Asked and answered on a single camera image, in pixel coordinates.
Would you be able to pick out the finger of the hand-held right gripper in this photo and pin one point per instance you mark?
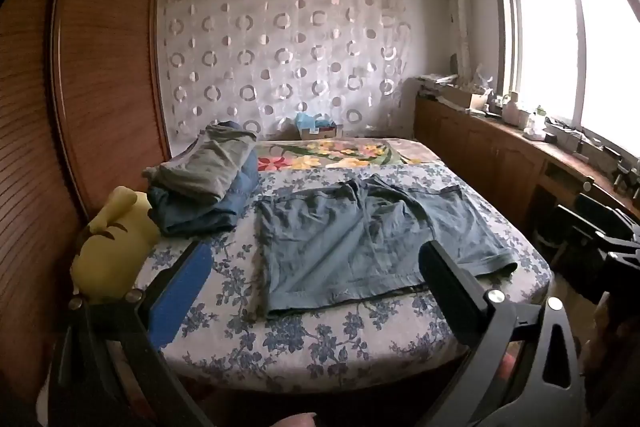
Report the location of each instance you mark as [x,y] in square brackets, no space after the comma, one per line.
[610,214]
[580,224]

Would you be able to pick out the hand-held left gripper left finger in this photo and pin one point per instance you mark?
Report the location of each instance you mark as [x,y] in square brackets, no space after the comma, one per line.
[180,292]

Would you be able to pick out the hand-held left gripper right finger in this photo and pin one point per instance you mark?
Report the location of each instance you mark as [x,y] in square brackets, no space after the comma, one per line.
[447,292]

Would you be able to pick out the blue-grey pants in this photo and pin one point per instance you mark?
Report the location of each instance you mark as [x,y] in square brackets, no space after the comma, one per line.
[350,247]

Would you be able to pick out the person's left hand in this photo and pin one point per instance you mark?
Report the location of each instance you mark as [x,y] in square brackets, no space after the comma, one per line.
[300,421]

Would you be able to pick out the yellow plush toy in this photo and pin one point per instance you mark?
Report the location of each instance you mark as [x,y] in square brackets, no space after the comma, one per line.
[115,247]

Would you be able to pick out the blue denim folded garment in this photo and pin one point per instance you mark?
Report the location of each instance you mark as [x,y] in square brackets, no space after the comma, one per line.
[200,212]

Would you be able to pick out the green capped bottle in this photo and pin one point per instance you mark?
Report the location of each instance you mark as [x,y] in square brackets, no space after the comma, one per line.
[538,117]

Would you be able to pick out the long wooden cabinet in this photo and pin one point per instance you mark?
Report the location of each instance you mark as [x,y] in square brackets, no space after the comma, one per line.
[480,147]

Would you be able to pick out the grey folded garment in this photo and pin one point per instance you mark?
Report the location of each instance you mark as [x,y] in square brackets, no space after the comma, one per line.
[200,162]

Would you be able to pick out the blue floral bed sheet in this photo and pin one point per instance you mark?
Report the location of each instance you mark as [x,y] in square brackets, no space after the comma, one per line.
[300,347]

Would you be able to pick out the pale ceramic bottle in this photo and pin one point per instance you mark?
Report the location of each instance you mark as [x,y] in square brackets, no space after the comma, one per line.
[511,107]

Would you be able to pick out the open cardboard box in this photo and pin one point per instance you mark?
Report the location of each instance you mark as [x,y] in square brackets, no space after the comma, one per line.
[465,99]

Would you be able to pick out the crumpled clear plastic bag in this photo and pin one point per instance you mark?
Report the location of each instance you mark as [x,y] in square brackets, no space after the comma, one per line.
[477,79]

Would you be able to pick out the window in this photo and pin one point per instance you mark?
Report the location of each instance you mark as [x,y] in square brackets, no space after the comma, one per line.
[550,47]

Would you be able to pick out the colourful floral blanket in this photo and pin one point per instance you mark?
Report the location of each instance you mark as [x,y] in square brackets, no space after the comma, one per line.
[325,154]

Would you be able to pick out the stack of papers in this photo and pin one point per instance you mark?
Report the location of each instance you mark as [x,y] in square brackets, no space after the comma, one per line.
[437,79]

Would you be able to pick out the small cardboard box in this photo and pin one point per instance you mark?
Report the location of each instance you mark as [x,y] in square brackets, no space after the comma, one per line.
[320,133]

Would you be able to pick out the wooden wardrobe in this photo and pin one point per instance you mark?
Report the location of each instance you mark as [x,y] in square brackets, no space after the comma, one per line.
[100,57]

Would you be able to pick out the wrapped air conditioner pipes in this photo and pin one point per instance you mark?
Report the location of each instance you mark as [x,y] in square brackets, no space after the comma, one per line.
[456,7]

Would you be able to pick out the circle patterned curtain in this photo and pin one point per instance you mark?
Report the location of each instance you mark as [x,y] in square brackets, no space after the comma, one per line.
[300,57]

